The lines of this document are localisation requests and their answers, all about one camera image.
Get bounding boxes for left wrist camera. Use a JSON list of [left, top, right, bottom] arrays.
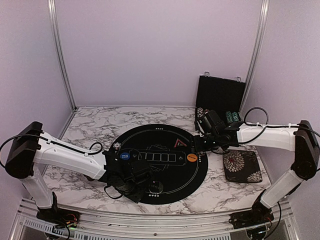
[[130, 160, 153, 184]]

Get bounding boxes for aluminium frame post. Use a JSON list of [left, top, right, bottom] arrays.
[[47, 0, 77, 112], [241, 0, 270, 110]]

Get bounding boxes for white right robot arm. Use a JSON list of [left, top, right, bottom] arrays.
[[195, 110, 320, 224]]

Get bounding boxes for black poker chip case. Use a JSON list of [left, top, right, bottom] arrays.
[[195, 75, 246, 126]]

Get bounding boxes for right aluminium frame post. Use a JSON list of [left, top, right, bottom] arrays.
[[241, 0, 270, 110]]

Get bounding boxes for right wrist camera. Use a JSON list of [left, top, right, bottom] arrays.
[[196, 110, 226, 136]]

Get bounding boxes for black floral rectangular tray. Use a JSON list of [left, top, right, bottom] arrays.
[[222, 150, 263, 184]]

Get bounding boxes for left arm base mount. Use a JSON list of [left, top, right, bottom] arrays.
[[36, 198, 80, 227]]

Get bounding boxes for green chips in case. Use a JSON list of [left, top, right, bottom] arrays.
[[225, 111, 240, 124]]

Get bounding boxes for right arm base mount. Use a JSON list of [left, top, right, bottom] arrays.
[[228, 206, 275, 229]]

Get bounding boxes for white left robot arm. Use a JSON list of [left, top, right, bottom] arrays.
[[0, 121, 153, 223]]

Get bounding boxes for aluminium front rail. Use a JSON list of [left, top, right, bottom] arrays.
[[8, 198, 302, 240]]

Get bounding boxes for blue small blind button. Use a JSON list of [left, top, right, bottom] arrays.
[[119, 152, 131, 160]]

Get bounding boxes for orange big blind button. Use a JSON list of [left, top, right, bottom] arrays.
[[186, 153, 198, 163]]

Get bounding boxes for clear round dealer button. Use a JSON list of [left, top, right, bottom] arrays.
[[148, 181, 164, 194]]

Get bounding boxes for round black poker mat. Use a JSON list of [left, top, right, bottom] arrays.
[[108, 124, 209, 205]]

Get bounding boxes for left aluminium frame post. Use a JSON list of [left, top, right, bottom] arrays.
[[47, 0, 77, 112]]

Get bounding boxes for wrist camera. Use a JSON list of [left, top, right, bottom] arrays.
[[130, 160, 153, 184], [196, 110, 226, 136]]

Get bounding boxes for small blue ten chip stack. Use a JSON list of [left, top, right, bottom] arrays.
[[113, 142, 121, 151]]

